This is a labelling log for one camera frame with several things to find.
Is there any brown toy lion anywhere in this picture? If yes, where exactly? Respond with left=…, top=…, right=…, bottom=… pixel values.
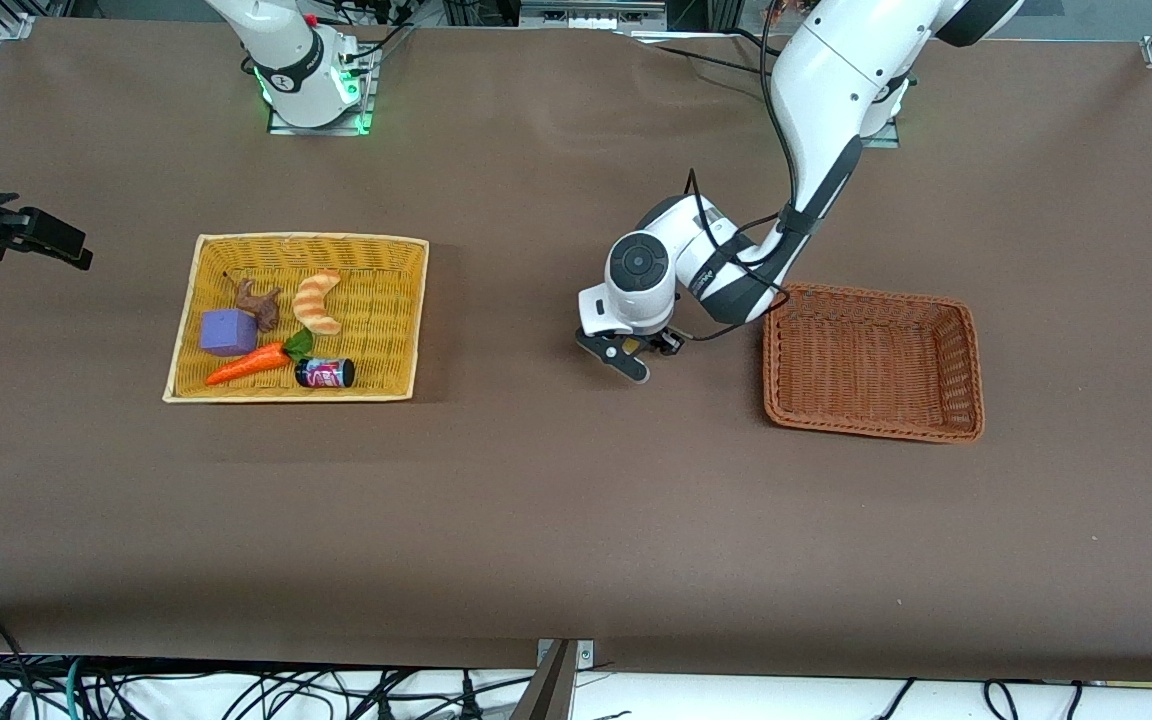
left=234, top=278, right=282, bottom=333

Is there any toy croissant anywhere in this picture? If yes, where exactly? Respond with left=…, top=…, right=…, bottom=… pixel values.
left=293, top=268, right=344, bottom=336

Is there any black right arm base cable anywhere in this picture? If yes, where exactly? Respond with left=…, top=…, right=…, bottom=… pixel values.
left=311, top=0, right=419, bottom=76

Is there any orange toy carrot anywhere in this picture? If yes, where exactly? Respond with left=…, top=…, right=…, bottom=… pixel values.
left=204, top=328, right=315, bottom=387

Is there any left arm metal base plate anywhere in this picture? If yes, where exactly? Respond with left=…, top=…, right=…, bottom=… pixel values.
left=861, top=95, right=902, bottom=149

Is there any brown woven rectangular basket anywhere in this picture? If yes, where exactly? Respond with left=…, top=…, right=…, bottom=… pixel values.
left=762, top=282, right=986, bottom=444

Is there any black table cable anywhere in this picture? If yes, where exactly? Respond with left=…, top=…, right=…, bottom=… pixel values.
left=651, top=42, right=787, bottom=81

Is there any small metal clamp bracket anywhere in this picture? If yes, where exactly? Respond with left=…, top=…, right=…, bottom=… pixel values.
left=536, top=638, right=595, bottom=669

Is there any purple foam block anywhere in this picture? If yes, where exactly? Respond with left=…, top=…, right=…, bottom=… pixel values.
left=200, top=309, right=259, bottom=358

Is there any small jar with black lid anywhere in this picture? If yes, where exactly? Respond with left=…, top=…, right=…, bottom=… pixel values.
left=294, top=357, right=357, bottom=390

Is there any brown table cloth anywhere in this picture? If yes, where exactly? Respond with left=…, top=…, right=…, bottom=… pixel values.
left=0, top=18, right=1152, bottom=683

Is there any grey metal stand post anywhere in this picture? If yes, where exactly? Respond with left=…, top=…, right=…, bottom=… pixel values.
left=509, top=640, right=579, bottom=720

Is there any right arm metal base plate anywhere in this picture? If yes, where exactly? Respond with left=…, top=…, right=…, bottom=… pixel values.
left=266, top=45, right=377, bottom=136

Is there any grey background equipment box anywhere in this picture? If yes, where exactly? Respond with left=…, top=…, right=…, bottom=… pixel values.
left=519, top=0, right=667, bottom=31

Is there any yellow woven rectangular basket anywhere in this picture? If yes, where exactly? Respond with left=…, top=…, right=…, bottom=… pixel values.
left=162, top=233, right=430, bottom=404

